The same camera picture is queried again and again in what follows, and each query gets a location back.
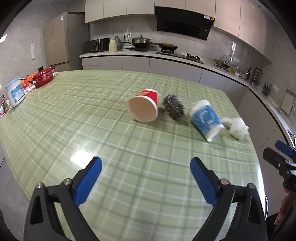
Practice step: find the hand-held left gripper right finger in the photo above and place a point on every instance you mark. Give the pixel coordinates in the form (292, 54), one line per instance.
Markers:
(203, 180)

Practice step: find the grey electric kettle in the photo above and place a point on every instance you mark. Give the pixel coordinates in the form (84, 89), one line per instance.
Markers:
(119, 42)

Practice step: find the small tins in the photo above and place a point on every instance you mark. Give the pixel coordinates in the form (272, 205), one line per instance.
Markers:
(4, 104)

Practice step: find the white jug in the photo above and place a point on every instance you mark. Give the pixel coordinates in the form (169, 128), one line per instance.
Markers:
(112, 46)

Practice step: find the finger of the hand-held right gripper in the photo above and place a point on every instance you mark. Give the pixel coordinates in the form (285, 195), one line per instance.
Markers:
(285, 148)
(274, 157)

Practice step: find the dark pot with lid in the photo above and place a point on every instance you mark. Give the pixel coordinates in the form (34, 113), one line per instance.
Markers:
(141, 41)

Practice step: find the white paper on wall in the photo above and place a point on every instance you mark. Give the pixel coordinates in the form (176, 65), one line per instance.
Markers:
(32, 51)

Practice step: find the beige upper cabinets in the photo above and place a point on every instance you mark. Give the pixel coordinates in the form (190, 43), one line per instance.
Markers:
(115, 9)

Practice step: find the white cutting board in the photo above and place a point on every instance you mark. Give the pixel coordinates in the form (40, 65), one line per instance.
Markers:
(288, 102)

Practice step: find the black gas stove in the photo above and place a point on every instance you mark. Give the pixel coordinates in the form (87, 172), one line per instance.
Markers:
(182, 56)

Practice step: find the yellow oil bottle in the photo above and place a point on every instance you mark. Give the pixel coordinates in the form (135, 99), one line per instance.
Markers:
(234, 70)

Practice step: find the blue and white paper cup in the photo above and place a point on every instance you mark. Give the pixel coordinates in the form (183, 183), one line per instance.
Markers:
(205, 118)

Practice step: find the black microwave oven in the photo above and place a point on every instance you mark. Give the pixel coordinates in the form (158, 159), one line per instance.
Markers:
(96, 45)

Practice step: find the orange plastic bag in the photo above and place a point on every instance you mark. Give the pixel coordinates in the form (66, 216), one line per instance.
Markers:
(29, 80)

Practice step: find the red paper cup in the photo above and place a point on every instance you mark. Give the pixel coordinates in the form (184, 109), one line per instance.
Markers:
(148, 96)

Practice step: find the green checked tablecloth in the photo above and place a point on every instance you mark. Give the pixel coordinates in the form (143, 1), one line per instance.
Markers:
(92, 129)

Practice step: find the red enamel pot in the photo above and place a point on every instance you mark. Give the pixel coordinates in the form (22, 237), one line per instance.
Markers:
(44, 77)

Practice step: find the square ceiling light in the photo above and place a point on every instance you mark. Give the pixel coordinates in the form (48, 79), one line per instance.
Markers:
(3, 38)

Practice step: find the beige refrigerator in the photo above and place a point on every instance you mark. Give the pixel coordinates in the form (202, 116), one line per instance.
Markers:
(60, 39)

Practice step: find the black range hood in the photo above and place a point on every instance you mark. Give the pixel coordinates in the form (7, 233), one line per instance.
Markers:
(182, 22)

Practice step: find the steel wool scrubber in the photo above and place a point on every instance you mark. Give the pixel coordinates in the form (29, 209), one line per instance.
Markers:
(173, 105)

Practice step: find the black wok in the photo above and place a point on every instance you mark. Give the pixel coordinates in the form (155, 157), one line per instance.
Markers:
(168, 46)

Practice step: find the crumpled white tissue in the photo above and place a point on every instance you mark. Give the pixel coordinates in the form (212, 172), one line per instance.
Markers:
(238, 129)

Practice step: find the black induction cooker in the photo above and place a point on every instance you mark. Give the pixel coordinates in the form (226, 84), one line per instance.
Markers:
(138, 49)

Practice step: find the knife rack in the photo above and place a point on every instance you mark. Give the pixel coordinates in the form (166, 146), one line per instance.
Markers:
(256, 77)

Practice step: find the dark utensil holder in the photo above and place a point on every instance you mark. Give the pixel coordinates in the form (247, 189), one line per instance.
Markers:
(266, 91)

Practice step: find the white jar with blue label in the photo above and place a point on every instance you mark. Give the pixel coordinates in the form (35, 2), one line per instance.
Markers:
(15, 93)

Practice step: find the white wall outlet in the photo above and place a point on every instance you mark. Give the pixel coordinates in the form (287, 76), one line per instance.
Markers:
(127, 35)

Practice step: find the dark glass bottle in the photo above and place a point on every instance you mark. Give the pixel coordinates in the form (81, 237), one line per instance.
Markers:
(248, 74)

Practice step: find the person's right hand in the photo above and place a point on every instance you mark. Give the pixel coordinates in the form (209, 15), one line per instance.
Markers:
(283, 208)

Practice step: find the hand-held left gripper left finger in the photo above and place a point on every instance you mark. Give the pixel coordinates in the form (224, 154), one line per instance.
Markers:
(89, 180)

